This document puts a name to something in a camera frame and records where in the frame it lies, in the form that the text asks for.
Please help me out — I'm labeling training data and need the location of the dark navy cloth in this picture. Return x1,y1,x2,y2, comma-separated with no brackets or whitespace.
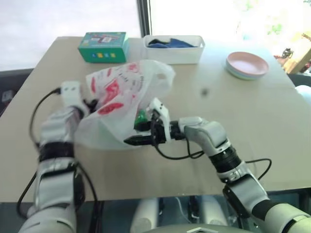
147,38,171,49

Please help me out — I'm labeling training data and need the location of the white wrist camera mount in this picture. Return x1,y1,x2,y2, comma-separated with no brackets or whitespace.
60,81,85,110
148,98,170,144

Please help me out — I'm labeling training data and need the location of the white rounded robot leg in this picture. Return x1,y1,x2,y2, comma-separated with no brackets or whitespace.
200,195,229,227
130,198,162,233

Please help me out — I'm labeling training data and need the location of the white plastic storage basket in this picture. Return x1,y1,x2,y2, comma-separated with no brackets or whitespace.
142,34,206,65

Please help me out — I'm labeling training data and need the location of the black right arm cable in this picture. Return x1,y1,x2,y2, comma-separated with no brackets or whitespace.
152,135,272,182

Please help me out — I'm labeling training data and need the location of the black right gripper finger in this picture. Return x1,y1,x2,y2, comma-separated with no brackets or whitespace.
134,121,151,132
123,135,153,147

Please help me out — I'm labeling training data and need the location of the green cardboard box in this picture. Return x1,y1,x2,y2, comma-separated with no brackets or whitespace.
77,31,129,63

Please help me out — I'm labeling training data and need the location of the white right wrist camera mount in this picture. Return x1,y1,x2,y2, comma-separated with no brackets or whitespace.
148,98,170,144

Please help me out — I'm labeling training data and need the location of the yellow wooden furniture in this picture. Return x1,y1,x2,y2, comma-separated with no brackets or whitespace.
283,33,311,75

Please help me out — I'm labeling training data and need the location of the light green plastic plate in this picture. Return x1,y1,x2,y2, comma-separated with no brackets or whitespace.
227,69,265,81

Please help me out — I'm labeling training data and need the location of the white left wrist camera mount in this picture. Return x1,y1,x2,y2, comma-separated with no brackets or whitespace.
60,81,85,110

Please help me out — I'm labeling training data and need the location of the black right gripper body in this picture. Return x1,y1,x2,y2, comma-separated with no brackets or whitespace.
145,114,166,147

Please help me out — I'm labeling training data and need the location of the pink plastic plate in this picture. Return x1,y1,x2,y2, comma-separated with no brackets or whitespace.
225,51,270,74

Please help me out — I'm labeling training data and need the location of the white plastic bag red print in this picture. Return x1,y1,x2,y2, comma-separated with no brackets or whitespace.
74,59,176,149

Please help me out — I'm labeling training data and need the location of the thin white cable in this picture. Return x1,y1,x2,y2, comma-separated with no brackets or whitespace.
175,197,192,223

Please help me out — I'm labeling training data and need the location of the dark window frame post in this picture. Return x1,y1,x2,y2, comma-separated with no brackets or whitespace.
136,0,153,38

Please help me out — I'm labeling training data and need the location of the small green object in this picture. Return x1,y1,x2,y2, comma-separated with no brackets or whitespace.
135,109,149,126

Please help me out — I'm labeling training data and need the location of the blue cloth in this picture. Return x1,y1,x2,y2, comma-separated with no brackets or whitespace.
167,38,198,49

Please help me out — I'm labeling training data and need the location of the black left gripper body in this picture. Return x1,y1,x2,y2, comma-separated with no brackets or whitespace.
82,98,99,115

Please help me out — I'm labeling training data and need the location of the white rounded object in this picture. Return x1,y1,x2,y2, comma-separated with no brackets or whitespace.
295,84,311,100

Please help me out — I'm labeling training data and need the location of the dark grey robot torso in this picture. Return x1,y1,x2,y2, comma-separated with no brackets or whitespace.
145,223,246,233

